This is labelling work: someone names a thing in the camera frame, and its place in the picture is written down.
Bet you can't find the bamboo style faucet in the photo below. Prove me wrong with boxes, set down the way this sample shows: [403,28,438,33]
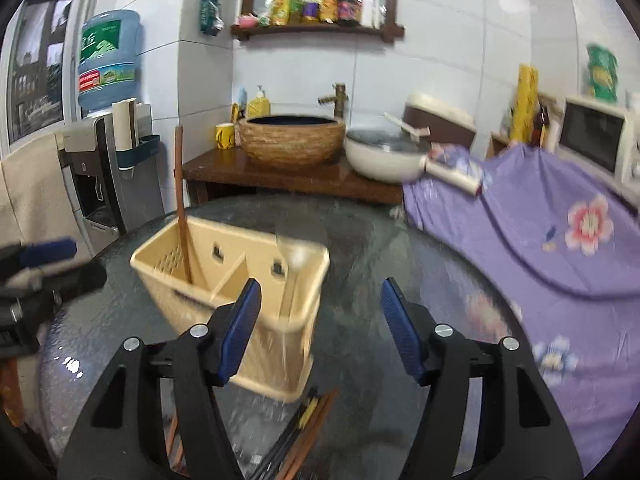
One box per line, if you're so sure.
[317,83,347,119]

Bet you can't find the green tin can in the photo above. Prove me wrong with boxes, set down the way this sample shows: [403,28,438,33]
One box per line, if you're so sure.
[585,43,620,101]

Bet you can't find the yellow mug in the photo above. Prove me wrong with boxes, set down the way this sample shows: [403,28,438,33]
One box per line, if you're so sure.
[215,122,237,150]

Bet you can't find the white pan with lid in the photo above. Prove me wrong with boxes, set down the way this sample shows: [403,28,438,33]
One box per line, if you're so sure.
[344,128,484,197]

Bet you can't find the beige plastic utensil holder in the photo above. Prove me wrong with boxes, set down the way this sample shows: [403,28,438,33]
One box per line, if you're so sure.
[130,216,331,403]

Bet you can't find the yellow package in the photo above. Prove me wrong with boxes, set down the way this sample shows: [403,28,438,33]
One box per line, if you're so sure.
[509,63,540,145]

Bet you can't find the wooden counter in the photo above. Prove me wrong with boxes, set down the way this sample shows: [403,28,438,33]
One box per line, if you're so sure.
[182,147,406,207]

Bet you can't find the yellow green bottle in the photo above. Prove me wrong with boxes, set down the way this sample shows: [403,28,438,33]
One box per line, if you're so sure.
[269,0,293,26]

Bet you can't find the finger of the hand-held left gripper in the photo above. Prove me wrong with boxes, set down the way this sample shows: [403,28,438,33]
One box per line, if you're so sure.
[0,240,79,273]
[27,261,109,297]

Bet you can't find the dark glass bottle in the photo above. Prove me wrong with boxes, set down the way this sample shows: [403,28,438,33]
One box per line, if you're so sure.
[537,104,551,149]

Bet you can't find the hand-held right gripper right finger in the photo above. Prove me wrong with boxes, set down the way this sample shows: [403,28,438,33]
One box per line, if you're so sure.
[380,277,586,480]

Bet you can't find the brown wooden chopstick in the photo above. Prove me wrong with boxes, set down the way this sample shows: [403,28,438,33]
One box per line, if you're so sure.
[173,126,194,283]
[276,390,342,480]
[166,410,187,473]

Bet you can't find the purple floral cloth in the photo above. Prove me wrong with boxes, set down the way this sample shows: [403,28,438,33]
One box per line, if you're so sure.
[402,142,640,472]

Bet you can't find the pile of chopsticks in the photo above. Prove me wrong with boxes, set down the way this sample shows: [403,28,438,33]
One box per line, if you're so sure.
[250,386,322,480]

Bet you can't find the brown white rice cooker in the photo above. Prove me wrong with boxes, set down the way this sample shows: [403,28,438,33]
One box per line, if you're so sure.
[402,92,476,150]

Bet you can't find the white microwave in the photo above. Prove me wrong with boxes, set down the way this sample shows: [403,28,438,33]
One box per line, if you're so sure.
[557,94,640,189]

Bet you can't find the teal wall holder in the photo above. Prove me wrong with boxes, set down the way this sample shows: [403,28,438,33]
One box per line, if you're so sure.
[116,134,162,172]

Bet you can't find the yellow soap dispenser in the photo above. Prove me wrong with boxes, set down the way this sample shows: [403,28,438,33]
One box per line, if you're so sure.
[247,85,272,119]

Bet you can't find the metal spoon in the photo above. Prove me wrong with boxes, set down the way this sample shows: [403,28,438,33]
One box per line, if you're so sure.
[275,215,328,322]

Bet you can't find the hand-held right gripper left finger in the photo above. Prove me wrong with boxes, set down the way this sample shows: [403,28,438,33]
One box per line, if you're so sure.
[57,277,263,480]

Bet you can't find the green hanging packet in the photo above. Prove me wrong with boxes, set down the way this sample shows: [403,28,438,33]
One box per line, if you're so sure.
[199,0,225,37]

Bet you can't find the blue water bottle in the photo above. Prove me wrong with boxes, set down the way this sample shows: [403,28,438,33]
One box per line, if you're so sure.
[77,9,142,114]

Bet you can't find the grey water dispenser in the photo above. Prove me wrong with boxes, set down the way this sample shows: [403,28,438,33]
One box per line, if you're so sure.
[55,111,167,250]

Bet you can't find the window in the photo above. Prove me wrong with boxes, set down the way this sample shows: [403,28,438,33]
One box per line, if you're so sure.
[0,0,103,157]

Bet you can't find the white rice paddle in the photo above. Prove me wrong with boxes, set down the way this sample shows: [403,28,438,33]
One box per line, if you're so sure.
[383,111,432,139]

